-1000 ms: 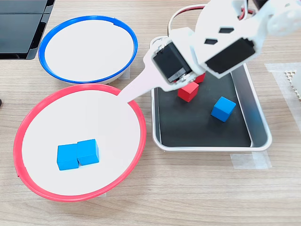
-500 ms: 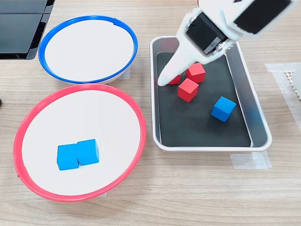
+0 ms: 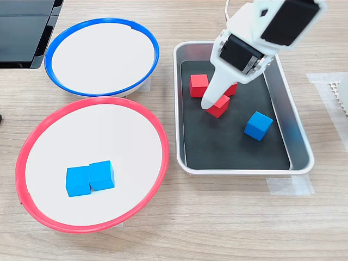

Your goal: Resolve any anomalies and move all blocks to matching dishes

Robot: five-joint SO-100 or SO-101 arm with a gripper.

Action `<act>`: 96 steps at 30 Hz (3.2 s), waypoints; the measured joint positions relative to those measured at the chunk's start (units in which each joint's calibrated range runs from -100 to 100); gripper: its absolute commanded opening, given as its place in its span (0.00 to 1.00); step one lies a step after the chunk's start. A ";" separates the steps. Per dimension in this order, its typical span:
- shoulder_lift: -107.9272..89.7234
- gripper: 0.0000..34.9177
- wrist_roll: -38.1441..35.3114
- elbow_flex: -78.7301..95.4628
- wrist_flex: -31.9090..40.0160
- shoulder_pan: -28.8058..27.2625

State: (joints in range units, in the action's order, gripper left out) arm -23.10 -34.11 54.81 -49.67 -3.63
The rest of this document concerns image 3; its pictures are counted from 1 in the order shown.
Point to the black tray mat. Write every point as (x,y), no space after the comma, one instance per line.
(217,146)

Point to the blue-rimmed white plate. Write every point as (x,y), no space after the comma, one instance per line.
(103,54)

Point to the pale perforated base plate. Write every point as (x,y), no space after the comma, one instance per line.
(335,88)

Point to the clear tape strip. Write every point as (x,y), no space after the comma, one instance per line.
(320,78)
(121,224)
(288,186)
(330,108)
(147,84)

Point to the steel tray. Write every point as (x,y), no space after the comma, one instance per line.
(293,130)

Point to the black glossy panel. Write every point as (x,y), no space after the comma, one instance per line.
(21,35)

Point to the blue cube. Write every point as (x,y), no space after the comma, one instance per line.
(78,182)
(258,125)
(101,175)

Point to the red cube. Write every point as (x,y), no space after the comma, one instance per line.
(232,90)
(198,85)
(219,108)

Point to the red-rimmed white plate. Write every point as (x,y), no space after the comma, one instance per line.
(95,136)

